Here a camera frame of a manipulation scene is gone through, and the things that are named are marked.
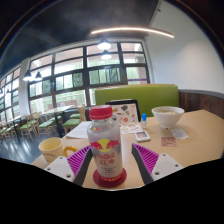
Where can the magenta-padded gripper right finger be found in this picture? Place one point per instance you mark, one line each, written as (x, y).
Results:
(165, 166)

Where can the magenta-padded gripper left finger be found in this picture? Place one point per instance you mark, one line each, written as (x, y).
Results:
(60, 166)

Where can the red-capped clear drink bottle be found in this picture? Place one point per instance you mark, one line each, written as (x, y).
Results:
(105, 143)

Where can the pale yellow mug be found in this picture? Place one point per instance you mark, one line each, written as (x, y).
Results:
(50, 148)

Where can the pink square packet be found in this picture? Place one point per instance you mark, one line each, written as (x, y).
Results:
(168, 141)

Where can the clear plastic packet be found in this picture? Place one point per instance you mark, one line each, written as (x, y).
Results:
(179, 133)

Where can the small white flat device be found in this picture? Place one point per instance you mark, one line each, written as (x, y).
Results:
(142, 136)

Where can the white paper sheet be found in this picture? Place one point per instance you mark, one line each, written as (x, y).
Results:
(79, 130)

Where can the group of green-seated wooden chairs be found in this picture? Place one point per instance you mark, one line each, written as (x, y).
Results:
(45, 124)

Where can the white bowl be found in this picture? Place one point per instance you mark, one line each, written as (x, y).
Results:
(167, 118)

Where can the small blue-capped white bottle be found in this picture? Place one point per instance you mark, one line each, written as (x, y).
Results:
(144, 121)

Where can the flat round red coaster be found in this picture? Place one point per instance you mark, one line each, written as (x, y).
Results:
(110, 183)

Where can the light wooden dining table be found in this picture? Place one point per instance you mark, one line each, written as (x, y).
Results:
(58, 109)

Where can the black laptop with stickers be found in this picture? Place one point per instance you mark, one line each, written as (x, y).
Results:
(128, 111)

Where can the green upholstered bench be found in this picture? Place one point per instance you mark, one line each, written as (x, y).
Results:
(153, 95)

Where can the black-framed grid window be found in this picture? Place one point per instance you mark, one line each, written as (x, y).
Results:
(70, 78)

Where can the group of pendant lamps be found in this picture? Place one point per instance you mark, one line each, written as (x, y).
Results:
(104, 44)

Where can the long linear ceiling light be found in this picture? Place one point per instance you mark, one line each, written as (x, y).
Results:
(133, 29)

